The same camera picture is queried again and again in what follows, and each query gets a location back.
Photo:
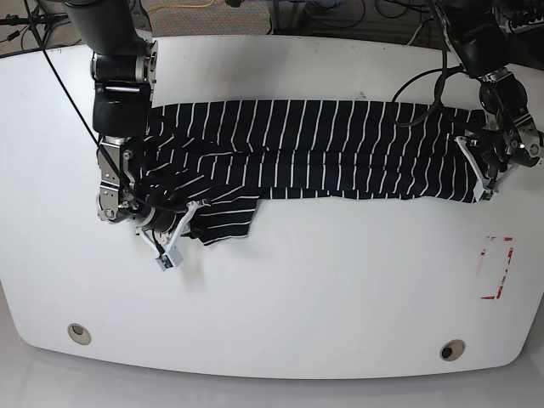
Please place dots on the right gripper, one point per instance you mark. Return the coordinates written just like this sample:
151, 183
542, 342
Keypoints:
161, 228

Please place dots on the table cable grommet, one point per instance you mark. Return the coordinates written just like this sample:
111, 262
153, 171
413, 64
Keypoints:
452, 350
79, 334

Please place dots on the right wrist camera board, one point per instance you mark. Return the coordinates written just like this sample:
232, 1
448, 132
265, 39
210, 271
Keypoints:
169, 260

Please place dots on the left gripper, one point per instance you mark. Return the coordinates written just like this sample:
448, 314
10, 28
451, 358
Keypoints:
472, 175

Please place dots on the red tape rectangle marking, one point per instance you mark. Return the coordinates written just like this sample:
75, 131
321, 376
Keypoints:
493, 266

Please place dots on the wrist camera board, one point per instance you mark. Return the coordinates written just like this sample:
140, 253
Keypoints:
169, 260
486, 195

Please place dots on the right table cable grommet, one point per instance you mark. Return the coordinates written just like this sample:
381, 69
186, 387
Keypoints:
452, 350

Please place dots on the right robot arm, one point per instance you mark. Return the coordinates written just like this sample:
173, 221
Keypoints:
133, 185

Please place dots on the navy white striped T-shirt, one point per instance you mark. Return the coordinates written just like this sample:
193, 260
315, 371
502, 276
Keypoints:
234, 154

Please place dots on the black tripod stand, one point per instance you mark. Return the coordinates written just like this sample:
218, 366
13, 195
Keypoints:
17, 26

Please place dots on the left table cable grommet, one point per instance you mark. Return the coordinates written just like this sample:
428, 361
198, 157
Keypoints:
79, 334

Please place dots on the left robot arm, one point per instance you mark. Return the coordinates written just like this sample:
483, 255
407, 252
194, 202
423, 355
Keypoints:
510, 138

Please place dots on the white power strip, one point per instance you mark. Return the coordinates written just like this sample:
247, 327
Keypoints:
525, 20

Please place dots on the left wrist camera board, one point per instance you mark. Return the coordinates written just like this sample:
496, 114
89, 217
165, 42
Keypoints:
486, 195

